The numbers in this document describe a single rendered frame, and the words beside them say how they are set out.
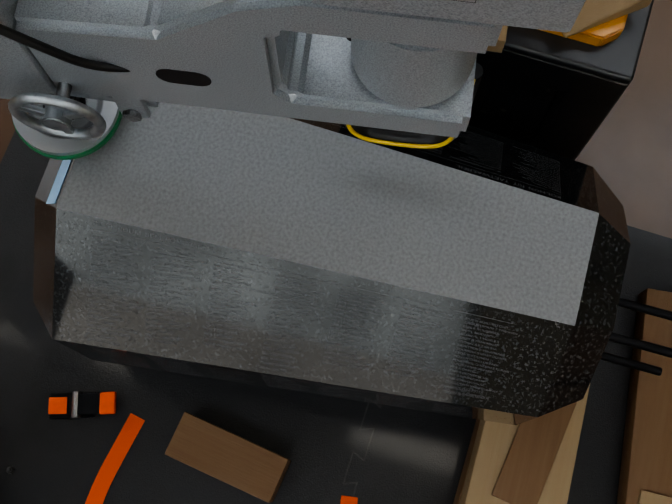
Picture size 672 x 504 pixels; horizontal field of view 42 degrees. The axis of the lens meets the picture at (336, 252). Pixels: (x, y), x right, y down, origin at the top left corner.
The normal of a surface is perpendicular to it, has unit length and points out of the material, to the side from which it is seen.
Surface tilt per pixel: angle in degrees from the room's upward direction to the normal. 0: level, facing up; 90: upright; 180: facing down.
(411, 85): 90
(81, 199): 0
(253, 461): 0
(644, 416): 0
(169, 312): 45
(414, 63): 90
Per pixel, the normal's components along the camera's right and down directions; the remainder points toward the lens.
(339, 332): -0.16, 0.48
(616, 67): 0.00, -0.25
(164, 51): -0.13, 0.96
